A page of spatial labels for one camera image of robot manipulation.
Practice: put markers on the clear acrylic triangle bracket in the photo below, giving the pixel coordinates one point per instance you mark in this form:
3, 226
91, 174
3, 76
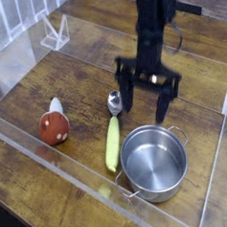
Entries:
55, 40

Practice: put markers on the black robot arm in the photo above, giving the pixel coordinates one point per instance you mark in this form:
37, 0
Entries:
153, 16

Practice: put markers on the red toy mushroom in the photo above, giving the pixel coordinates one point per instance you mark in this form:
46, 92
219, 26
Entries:
54, 125

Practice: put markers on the black bar on table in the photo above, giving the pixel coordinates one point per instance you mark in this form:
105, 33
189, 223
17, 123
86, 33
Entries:
189, 8

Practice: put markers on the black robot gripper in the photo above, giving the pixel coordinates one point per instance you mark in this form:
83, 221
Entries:
147, 70

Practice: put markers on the green handled metal spoon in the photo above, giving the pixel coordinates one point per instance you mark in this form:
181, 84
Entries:
115, 105

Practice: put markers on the stainless steel pot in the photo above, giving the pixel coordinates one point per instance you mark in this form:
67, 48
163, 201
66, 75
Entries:
154, 163

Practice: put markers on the clear acrylic front barrier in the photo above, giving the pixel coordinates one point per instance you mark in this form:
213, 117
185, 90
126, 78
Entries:
107, 192

